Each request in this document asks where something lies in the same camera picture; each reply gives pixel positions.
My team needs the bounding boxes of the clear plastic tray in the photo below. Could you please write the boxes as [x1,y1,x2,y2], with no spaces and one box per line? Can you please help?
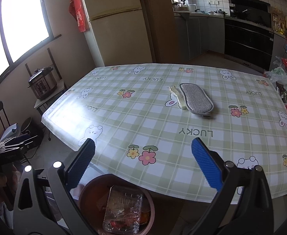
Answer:
[103,185,144,234]

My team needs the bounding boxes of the brown round trash bin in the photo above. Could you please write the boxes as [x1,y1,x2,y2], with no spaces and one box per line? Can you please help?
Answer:
[78,174,155,234]

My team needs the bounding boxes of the grey kitchen counter cabinets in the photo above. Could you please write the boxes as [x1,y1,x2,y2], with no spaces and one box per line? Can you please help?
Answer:
[174,12,225,63]

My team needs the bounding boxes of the small white side table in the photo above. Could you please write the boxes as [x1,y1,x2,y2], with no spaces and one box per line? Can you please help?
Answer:
[34,80,67,116]

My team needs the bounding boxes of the green plaid bunny tablecloth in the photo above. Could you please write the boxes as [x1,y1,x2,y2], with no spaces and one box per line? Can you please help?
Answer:
[42,64,287,202]

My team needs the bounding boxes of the electric pressure cooker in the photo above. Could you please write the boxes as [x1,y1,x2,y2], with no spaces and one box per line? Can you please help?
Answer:
[28,67,57,100]

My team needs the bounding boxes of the white plastic bags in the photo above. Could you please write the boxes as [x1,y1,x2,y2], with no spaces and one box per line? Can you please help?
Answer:
[264,67,287,92]

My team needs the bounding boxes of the black oven stove unit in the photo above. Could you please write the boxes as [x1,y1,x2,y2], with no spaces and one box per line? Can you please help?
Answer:
[224,0,274,72]

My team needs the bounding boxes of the beige refrigerator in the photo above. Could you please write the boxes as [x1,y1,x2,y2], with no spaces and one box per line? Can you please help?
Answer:
[81,0,153,67]

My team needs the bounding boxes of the red hanging cloth decoration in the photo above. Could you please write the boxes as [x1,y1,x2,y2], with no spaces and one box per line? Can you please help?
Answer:
[69,0,86,32]

